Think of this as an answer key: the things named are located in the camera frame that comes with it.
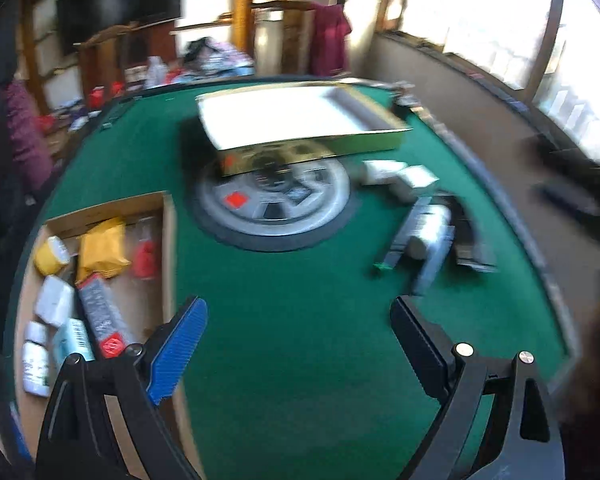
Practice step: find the window frame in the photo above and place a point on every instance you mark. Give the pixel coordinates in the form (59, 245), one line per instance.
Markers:
(541, 58)

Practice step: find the cardboard box tray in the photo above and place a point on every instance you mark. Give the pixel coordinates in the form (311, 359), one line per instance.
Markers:
(144, 305)

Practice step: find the yellow snack pouch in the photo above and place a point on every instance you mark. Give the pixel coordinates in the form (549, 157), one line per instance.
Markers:
(102, 251)

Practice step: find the person maroon sleeve forearm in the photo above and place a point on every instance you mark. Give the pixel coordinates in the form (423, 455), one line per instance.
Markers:
(29, 150)

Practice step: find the red small bottle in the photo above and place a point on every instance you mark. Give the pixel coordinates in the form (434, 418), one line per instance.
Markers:
(145, 254)

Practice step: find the right hand holding gripper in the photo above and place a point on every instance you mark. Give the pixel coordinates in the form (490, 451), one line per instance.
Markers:
(582, 395)

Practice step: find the maroon cloth on chair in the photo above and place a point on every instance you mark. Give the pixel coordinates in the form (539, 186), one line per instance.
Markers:
(328, 48)

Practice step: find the wooden chair with cloth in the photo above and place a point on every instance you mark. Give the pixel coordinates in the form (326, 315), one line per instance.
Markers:
(281, 38)

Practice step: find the white box in tray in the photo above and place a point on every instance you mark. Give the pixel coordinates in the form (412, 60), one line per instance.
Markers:
(55, 301)

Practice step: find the black foil snack bag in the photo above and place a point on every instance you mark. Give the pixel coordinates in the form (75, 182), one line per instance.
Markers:
(469, 246)

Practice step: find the gold white gift box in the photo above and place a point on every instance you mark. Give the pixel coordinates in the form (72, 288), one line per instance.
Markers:
(295, 121)

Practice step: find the white pill bottle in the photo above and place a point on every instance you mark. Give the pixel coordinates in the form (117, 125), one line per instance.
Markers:
(429, 227)

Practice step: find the yellow white roll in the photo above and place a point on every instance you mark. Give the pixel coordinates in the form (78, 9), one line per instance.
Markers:
(51, 256)

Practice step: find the wooden chair left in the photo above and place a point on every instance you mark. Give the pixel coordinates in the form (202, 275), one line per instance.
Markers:
(100, 59)

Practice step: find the red white long box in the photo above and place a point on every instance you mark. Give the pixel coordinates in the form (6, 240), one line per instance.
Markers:
(112, 334)

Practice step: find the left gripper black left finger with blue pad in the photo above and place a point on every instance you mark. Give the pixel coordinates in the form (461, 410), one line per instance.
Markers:
(77, 439)

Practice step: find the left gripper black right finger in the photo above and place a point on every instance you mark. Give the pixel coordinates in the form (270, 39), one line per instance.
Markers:
(521, 439)

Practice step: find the white bottle in tray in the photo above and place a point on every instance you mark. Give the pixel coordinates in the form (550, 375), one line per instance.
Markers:
(35, 374)

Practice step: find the dark ink bottle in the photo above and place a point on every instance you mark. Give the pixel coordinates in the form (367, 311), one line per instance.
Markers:
(403, 99)

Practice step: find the green capped black marker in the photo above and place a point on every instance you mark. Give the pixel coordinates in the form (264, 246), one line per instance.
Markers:
(398, 244)

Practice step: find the black television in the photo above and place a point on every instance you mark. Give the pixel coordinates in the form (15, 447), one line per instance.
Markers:
(78, 20)

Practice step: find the small white box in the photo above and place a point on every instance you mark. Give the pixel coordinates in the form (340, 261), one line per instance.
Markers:
(412, 182)

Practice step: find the round mahjong table console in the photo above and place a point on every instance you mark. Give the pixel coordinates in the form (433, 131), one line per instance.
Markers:
(275, 208)

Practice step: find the patterned bag pile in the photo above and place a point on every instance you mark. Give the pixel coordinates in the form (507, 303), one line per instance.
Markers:
(210, 58)

